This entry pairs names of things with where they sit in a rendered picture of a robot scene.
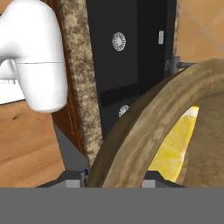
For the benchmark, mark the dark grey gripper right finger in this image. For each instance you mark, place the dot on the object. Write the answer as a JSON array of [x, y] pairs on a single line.
[[151, 179]]

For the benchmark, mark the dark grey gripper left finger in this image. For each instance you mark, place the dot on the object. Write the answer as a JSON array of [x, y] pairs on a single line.
[[71, 178]]

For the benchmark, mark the brown wooden bowl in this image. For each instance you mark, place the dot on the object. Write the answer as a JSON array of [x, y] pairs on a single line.
[[140, 131]]

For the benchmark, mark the yellow lemon wedge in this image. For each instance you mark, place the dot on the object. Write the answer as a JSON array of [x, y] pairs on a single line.
[[172, 151]]

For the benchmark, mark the black sink basin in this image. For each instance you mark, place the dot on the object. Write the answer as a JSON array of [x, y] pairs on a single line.
[[116, 70]]

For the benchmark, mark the brown wooden cupboard front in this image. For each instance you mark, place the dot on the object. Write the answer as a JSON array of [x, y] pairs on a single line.
[[70, 125]]

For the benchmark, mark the grey tap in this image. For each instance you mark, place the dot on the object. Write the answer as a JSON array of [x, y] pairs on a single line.
[[173, 64]]

